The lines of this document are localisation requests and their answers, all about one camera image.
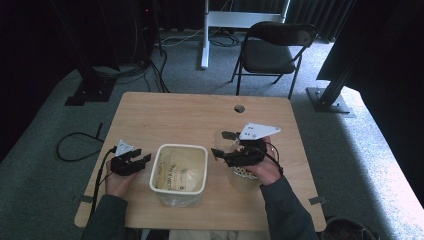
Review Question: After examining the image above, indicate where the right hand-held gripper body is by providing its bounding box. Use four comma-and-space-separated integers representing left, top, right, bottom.
226, 122, 282, 168

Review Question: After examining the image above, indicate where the black looped floor cable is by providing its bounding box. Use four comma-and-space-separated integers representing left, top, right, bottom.
56, 123, 105, 163

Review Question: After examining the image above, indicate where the white desk frame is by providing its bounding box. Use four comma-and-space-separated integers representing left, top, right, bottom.
200, 0, 291, 70

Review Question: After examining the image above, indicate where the clear printed plastic bag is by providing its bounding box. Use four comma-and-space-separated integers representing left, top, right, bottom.
155, 148, 205, 193

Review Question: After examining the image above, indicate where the black stand with base plate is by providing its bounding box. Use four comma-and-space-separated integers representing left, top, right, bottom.
305, 59, 357, 118
49, 0, 117, 107

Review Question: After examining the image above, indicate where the dark curtain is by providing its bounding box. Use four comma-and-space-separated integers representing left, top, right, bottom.
316, 0, 424, 201

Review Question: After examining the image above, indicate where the hand-held gripper black cable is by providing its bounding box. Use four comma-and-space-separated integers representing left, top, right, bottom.
262, 141, 284, 177
89, 145, 118, 221

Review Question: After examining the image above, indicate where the bundle of black floor cables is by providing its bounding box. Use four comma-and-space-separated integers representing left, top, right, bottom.
93, 46, 172, 94

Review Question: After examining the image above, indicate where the right hand-held gripper black cable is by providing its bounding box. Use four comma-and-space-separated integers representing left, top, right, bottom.
262, 141, 284, 177

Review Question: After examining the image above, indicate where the white plastic bin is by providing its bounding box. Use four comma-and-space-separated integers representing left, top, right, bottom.
148, 143, 209, 208

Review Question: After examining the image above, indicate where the left hand-held gripper black cable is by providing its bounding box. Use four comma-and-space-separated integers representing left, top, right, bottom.
89, 145, 118, 221

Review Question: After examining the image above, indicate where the dark round basket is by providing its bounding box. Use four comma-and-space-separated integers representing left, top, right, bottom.
321, 216, 380, 240

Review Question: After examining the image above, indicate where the black folding chair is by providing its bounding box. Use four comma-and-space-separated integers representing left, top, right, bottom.
229, 21, 318, 100

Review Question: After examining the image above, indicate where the white floor cable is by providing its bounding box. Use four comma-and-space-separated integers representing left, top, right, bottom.
159, 28, 206, 48

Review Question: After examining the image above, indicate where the grey curtain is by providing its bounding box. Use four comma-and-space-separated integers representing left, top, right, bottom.
285, 0, 355, 43

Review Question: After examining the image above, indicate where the person's right hand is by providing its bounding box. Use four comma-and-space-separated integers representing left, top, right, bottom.
246, 135, 284, 186

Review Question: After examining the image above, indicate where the person's left hand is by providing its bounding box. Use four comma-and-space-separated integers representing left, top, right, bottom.
104, 169, 137, 198

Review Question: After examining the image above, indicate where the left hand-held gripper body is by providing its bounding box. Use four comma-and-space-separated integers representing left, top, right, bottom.
109, 139, 141, 177

